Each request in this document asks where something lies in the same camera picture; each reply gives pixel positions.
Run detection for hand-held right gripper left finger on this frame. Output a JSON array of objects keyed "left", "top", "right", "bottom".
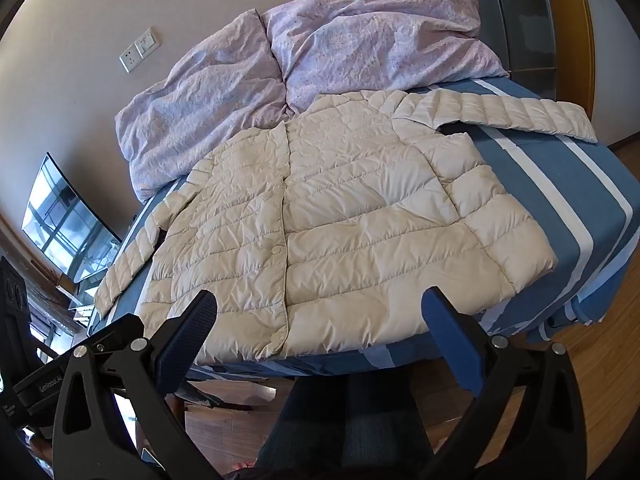
[{"left": 52, "top": 290, "right": 221, "bottom": 480}]

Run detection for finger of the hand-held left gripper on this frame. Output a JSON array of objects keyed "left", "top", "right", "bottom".
[{"left": 95, "top": 313, "right": 147, "bottom": 353}]

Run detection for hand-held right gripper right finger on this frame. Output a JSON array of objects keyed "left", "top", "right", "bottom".
[{"left": 422, "top": 286, "right": 591, "bottom": 480}]

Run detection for cream puffer jacket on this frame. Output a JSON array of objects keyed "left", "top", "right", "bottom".
[{"left": 94, "top": 89, "right": 598, "bottom": 363}]

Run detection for flat screen television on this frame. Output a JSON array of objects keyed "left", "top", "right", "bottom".
[{"left": 22, "top": 152, "right": 123, "bottom": 283}]

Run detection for person's dark trousers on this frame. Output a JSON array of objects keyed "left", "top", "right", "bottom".
[{"left": 255, "top": 362, "right": 441, "bottom": 480}]

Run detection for bed with blue striped sheet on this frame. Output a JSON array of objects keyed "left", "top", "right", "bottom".
[{"left": 87, "top": 77, "right": 640, "bottom": 378}]

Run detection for lavender floral pillow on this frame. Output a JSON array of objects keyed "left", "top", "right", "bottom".
[
  {"left": 260, "top": 0, "right": 511, "bottom": 113},
  {"left": 115, "top": 10, "right": 290, "bottom": 202}
]

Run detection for dark padded headboard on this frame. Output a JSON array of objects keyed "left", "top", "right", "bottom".
[{"left": 445, "top": 0, "right": 558, "bottom": 98}]

